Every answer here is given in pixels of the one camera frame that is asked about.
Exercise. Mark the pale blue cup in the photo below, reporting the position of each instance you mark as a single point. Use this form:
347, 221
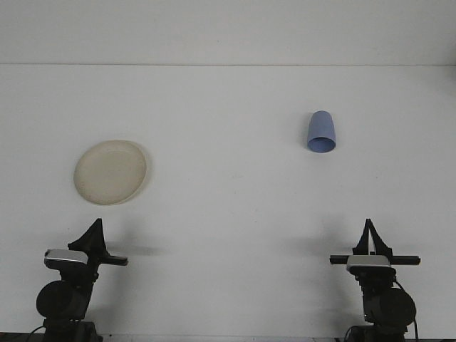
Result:
320, 128

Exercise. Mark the pale round plate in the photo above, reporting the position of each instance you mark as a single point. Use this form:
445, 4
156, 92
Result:
110, 172

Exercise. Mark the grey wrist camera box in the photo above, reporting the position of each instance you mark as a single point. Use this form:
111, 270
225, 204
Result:
368, 262
66, 257

